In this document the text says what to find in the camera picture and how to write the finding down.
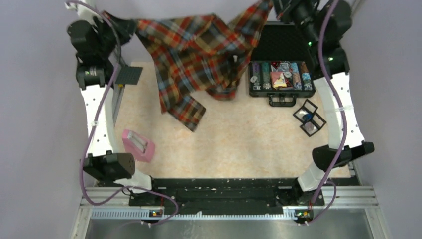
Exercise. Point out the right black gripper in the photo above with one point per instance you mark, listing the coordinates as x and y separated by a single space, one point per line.
285 7

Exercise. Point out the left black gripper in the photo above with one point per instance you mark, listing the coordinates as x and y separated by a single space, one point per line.
125 28

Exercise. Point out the plaid flannel shirt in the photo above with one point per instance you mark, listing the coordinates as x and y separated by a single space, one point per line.
201 53

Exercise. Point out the blue brooch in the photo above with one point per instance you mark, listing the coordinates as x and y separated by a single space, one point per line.
307 117

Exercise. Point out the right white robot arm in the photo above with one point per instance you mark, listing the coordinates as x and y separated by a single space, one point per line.
323 28

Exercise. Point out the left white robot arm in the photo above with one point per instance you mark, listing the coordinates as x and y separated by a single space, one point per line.
97 38

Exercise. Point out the black brooch display tray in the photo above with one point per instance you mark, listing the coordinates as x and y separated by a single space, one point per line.
311 121

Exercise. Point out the silver brooch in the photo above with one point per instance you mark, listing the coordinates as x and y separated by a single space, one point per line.
309 127

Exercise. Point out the left grey baseplate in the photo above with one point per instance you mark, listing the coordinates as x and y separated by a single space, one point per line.
129 75

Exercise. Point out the black poker chip case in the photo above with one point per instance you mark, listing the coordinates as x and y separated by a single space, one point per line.
280 66

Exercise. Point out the pink metronome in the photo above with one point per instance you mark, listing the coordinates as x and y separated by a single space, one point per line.
141 148

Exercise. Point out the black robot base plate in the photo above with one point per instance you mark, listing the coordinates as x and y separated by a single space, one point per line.
227 196

